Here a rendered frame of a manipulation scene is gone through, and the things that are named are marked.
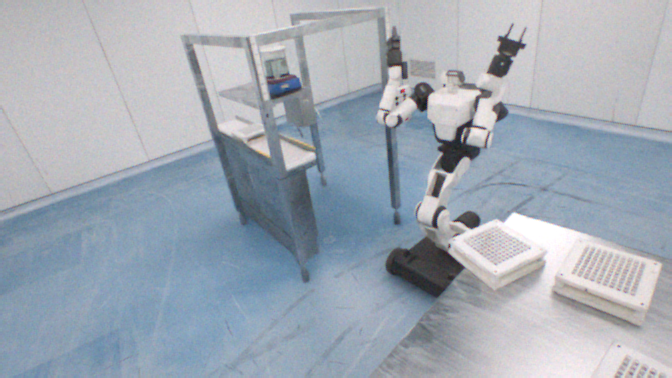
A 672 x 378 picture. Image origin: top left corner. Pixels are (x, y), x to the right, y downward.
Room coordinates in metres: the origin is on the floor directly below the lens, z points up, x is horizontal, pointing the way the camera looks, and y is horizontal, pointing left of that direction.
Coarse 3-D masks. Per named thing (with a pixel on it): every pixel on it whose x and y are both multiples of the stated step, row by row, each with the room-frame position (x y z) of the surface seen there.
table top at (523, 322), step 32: (512, 224) 1.27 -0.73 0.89; (544, 224) 1.23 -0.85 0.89; (544, 256) 1.05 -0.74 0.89; (640, 256) 0.97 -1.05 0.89; (448, 288) 0.97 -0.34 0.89; (480, 288) 0.94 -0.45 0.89; (512, 288) 0.92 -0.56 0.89; (544, 288) 0.90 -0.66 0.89; (448, 320) 0.83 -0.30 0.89; (480, 320) 0.81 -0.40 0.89; (512, 320) 0.79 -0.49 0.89; (544, 320) 0.77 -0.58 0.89; (576, 320) 0.75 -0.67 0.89; (608, 320) 0.74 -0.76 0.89; (416, 352) 0.73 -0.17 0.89; (448, 352) 0.72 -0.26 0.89; (480, 352) 0.70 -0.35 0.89; (512, 352) 0.68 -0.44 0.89; (544, 352) 0.67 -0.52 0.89; (576, 352) 0.65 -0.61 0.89; (640, 352) 0.62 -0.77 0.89
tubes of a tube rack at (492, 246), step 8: (488, 232) 1.14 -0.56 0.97; (496, 232) 1.14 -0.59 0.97; (472, 240) 1.12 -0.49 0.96; (480, 240) 1.10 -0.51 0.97; (488, 240) 1.09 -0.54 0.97; (496, 240) 1.09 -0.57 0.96; (504, 240) 1.08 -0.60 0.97; (512, 240) 1.07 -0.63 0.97; (480, 248) 1.06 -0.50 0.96; (488, 248) 1.05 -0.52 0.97; (496, 248) 1.05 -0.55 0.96; (504, 248) 1.04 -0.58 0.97; (512, 248) 1.04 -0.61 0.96; (496, 256) 1.00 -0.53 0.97; (504, 256) 1.00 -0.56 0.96
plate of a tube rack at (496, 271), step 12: (480, 228) 1.19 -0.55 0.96; (504, 228) 1.16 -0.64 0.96; (456, 240) 1.14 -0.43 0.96; (528, 240) 1.07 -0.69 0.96; (468, 252) 1.06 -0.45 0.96; (528, 252) 1.01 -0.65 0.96; (540, 252) 1.00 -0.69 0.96; (480, 264) 0.99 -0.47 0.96; (492, 264) 0.98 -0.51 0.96; (504, 264) 0.97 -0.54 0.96; (516, 264) 0.96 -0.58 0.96; (492, 276) 0.93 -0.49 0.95
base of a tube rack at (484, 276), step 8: (448, 248) 1.15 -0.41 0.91; (456, 256) 1.11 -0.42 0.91; (464, 256) 1.09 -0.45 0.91; (464, 264) 1.06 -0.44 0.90; (472, 264) 1.04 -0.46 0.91; (528, 264) 0.99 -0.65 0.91; (536, 264) 0.99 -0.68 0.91; (544, 264) 1.00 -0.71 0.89; (480, 272) 0.99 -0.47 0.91; (512, 272) 0.97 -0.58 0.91; (520, 272) 0.96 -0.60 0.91; (528, 272) 0.97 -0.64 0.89; (488, 280) 0.95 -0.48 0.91; (504, 280) 0.94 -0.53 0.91; (512, 280) 0.95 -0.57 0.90; (496, 288) 0.92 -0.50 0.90
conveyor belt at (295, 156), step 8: (224, 128) 3.20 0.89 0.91; (232, 128) 3.16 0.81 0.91; (232, 136) 2.95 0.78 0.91; (256, 144) 2.67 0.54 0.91; (264, 144) 2.65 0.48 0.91; (288, 144) 2.57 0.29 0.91; (264, 152) 2.49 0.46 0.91; (288, 152) 2.42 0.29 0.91; (296, 152) 2.39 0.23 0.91; (304, 152) 2.37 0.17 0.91; (312, 152) 2.35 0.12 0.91; (288, 160) 2.28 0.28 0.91; (296, 160) 2.26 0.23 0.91; (304, 160) 2.27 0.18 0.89; (312, 160) 2.31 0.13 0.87; (288, 168) 2.20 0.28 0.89
